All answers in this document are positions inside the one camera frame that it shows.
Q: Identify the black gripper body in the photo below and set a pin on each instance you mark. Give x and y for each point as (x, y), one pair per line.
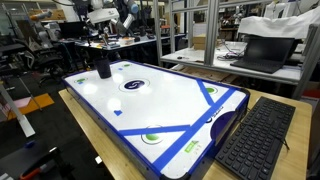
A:
(107, 25)

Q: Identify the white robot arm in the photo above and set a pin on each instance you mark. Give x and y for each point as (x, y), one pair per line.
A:
(103, 15)

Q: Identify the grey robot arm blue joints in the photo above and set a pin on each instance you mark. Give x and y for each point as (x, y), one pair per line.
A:
(128, 20)

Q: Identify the dark cup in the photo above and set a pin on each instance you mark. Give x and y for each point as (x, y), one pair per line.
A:
(102, 69)

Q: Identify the white bowl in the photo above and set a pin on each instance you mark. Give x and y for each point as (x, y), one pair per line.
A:
(126, 41)

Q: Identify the black monitor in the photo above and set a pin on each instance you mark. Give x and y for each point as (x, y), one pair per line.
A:
(71, 30)

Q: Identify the cluttered lab table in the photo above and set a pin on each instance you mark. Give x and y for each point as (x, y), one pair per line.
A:
(150, 40)

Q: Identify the black office chair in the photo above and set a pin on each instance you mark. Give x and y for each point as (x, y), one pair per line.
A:
(43, 60)

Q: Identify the small blue tape piece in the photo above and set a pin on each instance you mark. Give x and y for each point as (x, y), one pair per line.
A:
(117, 112)

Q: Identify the white blue air hockey table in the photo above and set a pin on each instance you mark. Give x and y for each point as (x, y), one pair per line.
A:
(156, 110)

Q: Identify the small cardboard box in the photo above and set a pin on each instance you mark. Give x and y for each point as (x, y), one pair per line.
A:
(200, 42)

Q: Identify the orange floor mat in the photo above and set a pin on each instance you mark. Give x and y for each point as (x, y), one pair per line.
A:
(36, 103)

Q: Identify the pink paper sheet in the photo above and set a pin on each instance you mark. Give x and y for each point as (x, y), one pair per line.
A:
(21, 102)

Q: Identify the blue tape strip crossing circle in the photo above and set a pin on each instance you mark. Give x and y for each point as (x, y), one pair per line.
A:
(153, 130)

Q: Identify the short blue tape strip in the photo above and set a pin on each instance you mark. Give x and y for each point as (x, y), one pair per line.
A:
(205, 91)

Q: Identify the white metal beam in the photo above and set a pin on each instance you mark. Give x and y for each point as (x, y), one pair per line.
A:
(16, 116)

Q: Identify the small white tag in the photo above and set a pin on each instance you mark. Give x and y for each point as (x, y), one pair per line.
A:
(98, 159)

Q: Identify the long blue tape strip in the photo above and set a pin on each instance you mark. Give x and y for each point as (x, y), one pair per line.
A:
(196, 128)

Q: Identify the small blue object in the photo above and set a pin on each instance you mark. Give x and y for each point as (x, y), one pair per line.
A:
(30, 144)

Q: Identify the black laptop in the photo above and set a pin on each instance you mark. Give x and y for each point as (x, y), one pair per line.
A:
(263, 55)

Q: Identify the white cloth cover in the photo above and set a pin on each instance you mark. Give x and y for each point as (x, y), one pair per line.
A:
(280, 25)

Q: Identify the black computer keyboard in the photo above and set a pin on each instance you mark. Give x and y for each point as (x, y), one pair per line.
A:
(258, 140)

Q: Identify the aluminium frame workbench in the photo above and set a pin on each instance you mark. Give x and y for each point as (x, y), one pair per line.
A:
(211, 33)

